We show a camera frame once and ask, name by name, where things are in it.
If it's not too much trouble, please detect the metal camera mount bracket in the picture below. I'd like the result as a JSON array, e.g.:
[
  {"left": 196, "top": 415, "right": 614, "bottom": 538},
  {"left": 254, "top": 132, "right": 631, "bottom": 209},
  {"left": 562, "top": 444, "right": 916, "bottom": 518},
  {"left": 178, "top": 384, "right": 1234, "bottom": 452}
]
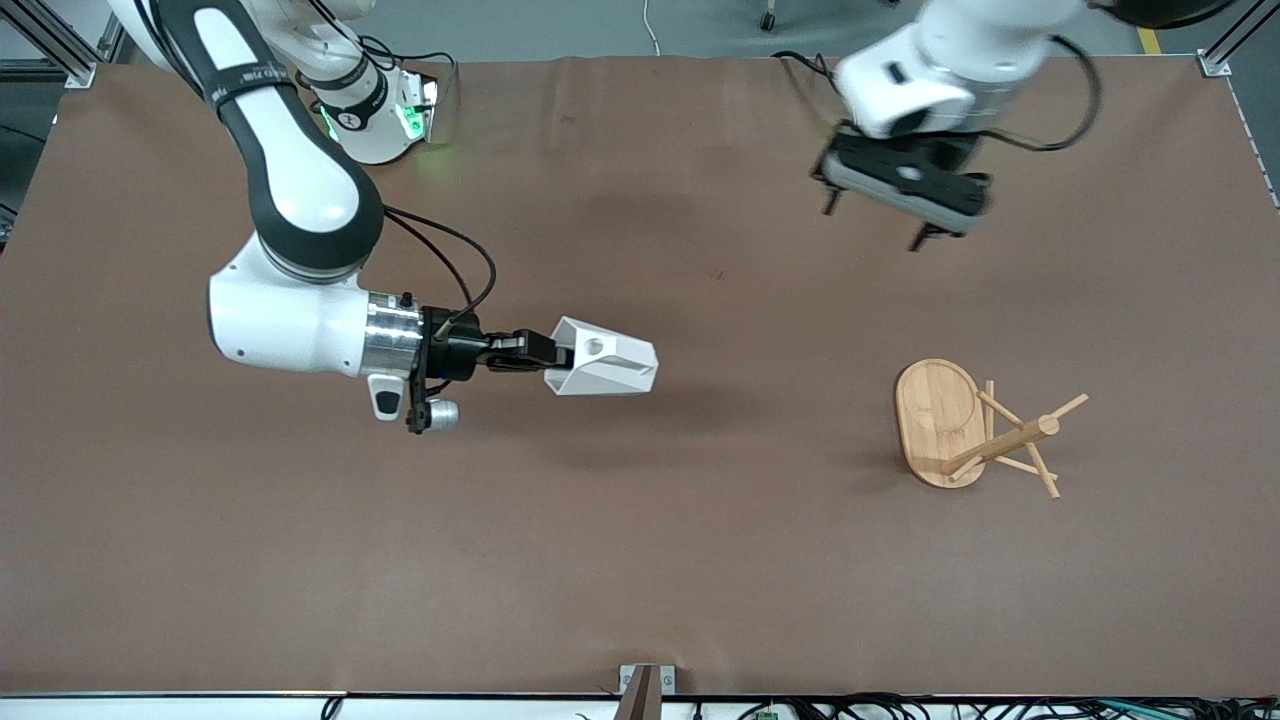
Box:
[{"left": 618, "top": 664, "right": 677, "bottom": 720}]

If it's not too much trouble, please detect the wooden cup rack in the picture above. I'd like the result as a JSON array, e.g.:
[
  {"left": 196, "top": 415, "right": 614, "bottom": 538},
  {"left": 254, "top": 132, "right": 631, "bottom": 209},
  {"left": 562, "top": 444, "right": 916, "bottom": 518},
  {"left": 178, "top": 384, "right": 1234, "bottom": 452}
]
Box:
[{"left": 894, "top": 358, "right": 1090, "bottom": 500}]

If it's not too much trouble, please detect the brown table cover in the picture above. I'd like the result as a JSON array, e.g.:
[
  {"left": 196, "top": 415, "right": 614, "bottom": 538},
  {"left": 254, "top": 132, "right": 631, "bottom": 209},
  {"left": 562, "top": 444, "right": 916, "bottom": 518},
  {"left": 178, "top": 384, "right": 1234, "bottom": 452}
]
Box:
[{"left": 0, "top": 55, "right": 1280, "bottom": 698}]

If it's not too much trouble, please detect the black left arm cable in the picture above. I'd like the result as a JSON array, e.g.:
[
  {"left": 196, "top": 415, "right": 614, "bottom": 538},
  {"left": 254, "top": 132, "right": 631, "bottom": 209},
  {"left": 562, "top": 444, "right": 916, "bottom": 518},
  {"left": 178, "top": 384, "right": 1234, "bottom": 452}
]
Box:
[{"left": 985, "top": 35, "right": 1103, "bottom": 153}]

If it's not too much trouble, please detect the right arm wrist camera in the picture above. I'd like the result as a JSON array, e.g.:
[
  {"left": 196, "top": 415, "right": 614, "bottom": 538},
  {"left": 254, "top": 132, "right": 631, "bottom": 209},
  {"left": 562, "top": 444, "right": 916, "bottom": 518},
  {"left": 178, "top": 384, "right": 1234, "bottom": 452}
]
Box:
[{"left": 405, "top": 397, "right": 462, "bottom": 435}]

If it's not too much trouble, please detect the white faceted cup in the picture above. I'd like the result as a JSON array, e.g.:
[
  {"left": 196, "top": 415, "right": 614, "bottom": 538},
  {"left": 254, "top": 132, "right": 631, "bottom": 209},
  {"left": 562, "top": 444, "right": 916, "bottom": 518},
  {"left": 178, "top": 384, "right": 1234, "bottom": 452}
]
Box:
[{"left": 543, "top": 317, "right": 659, "bottom": 397}]

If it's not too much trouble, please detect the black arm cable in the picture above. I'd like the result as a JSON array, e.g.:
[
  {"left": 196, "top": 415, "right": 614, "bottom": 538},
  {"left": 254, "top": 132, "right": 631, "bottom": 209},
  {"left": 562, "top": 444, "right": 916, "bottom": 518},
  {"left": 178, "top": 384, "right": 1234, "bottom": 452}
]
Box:
[
  {"left": 985, "top": 35, "right": 1103, "bottom": 153},
  {"left": 383, "top": 205, "right": 498, "bottom": 331}
]

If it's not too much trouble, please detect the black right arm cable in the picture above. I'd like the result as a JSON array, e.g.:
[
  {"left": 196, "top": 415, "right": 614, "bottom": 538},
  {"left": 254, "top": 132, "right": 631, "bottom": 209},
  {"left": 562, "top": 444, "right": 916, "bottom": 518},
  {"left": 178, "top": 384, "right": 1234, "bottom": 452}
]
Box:
[{"left": 383, "top": 205, "right": 498, "bottom": 331}]

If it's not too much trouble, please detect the aluminium frame profile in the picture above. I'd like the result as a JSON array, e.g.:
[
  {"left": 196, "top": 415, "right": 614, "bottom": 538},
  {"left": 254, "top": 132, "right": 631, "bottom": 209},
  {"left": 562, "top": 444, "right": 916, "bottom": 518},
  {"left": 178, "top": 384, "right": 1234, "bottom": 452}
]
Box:
[
  {"left": 1197, "top": 0, "right": 1280, "bottom": 79},
  {"left": 0, "top": 0, "right": 126, "bottom": 89}
]

